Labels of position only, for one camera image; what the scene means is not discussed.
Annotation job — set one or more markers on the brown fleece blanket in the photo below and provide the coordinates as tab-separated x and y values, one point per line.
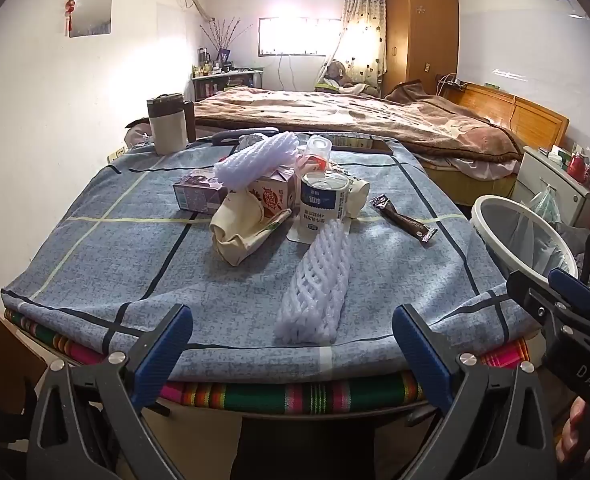
350	115

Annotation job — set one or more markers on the white round trash bin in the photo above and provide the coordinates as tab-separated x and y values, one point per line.
480	220

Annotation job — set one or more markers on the bed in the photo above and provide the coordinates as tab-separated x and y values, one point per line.
475	175

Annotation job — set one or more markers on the blue plaid tablecloth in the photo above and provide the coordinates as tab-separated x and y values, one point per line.
125	260

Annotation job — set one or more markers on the red hanging ornament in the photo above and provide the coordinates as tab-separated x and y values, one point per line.
70	10

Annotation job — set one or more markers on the wall mirror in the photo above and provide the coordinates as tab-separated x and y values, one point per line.
92	10

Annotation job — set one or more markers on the white foam fruit net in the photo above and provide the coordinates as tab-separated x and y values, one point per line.
255	160
315	285

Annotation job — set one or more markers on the white nightstand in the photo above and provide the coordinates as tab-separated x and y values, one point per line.
545	170

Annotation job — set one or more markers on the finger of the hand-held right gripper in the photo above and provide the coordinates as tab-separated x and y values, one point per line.
572	287
535	300

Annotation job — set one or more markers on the red and white drink carton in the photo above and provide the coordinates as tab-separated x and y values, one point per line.
275	192

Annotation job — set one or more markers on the power strip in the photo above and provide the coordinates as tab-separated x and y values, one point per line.
450	80

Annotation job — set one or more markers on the patterned curtain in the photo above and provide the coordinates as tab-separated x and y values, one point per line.
362	30

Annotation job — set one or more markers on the dry branches in vase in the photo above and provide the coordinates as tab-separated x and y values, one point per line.
222	35

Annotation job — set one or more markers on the small white paper cup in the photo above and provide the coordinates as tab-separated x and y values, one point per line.
358	197

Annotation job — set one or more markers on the window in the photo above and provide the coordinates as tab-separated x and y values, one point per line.
295	35

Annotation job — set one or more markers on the dark blue glasses case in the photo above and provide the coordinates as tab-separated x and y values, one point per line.
230	136

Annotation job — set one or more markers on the wooden headboard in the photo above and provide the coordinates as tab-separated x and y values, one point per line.
525	115

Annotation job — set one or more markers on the clear plastic bottle red cap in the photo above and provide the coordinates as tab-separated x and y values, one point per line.
319	149

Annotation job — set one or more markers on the clear bin liner bag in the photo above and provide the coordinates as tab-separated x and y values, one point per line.
525	240

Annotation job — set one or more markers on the cluttered side shelf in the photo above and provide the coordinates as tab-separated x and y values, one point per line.
225	82

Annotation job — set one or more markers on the person's right hand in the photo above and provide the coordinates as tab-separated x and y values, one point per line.
575	430

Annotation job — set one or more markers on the wooden wardrobe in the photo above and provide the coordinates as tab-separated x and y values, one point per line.
420	30

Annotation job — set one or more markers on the purple drink carton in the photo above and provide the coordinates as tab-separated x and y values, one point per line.
195	192

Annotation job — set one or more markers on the brown teddy bear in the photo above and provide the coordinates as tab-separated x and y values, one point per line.
335	75

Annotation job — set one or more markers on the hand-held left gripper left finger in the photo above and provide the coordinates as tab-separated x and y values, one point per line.
162	355

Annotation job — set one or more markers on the grey armchair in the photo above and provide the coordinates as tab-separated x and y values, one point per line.
575	235

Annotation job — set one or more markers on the red jar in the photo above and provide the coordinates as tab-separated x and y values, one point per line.
576	166

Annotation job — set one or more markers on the brown snack wrapper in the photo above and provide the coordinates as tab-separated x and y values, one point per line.
405	222

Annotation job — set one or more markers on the blue and white tin can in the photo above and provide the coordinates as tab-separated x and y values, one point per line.
320	200

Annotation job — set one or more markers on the green printed plastic bag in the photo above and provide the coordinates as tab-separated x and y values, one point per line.
545	205

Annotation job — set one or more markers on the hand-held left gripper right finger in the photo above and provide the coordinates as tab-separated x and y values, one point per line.
422	355

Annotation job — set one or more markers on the white thermos brown lid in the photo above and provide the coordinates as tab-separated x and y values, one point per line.
167	130

